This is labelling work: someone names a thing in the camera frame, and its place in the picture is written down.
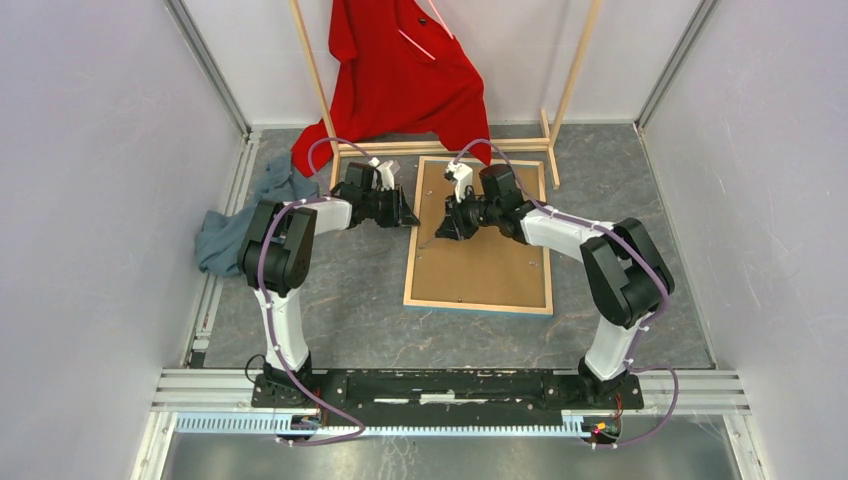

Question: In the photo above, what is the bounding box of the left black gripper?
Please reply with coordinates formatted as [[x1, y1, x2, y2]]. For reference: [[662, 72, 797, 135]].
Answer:
[[362, 185, 419, 229]]

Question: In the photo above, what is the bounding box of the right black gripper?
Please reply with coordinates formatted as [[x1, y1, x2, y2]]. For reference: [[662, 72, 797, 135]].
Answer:
[[436, 188, 501, 242]]

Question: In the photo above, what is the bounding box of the blue picture frame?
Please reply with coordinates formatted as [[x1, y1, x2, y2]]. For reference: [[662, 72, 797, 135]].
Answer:
[[403, 156, 554, 316]]

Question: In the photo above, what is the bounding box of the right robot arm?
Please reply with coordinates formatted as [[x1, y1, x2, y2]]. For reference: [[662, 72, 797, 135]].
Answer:
[[436, 161, 675, 408]]

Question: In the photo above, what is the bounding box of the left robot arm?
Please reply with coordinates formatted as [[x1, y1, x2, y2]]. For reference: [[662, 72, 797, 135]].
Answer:
[[237, 159, 420, 408]]

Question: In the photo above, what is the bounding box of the wooden clothes rack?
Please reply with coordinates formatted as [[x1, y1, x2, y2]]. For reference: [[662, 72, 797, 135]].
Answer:
[[288, 0, 603, 189]]

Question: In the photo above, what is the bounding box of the red shirt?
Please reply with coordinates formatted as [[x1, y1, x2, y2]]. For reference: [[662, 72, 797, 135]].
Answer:
[[328, 0, 490, 151]]

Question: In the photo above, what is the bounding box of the grey-blue cloth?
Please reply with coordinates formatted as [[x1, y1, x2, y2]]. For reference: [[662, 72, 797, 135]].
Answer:
[[194, 153, 318, 277]]

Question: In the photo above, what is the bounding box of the pink clothes hanger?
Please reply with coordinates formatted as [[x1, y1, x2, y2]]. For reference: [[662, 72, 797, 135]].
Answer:
[[394, 1, 455, 61]]

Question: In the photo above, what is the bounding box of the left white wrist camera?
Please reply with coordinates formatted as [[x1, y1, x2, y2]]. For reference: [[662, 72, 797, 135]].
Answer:
[[368, 157, 400, 191]]

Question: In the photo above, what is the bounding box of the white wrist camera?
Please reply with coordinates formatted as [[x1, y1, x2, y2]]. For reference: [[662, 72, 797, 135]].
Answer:
[[368, 157, 400, 191], [444, 160, 474, 203]]

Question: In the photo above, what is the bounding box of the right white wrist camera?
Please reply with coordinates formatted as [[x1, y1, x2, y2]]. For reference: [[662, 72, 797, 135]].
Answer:
[[444, 160, 474, 203]]

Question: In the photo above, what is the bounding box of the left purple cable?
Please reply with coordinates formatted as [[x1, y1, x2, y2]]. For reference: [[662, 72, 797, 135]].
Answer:
[[255, 137, 367, 448]]

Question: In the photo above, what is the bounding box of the purple cable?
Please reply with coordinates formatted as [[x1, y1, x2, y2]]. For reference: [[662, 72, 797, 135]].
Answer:
[[255, 137, 367, 448], [450, 138, 681, 449]]

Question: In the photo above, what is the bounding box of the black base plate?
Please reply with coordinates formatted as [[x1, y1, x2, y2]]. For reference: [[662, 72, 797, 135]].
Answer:
[[251, 369, 645, 427]]

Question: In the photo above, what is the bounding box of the white cable duct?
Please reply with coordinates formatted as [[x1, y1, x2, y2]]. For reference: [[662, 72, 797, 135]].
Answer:
[[175, 412, 597, 440]]

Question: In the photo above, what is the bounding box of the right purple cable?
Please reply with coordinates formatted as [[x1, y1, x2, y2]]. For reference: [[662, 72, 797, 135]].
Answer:
[[450, 138, 681, 449]]

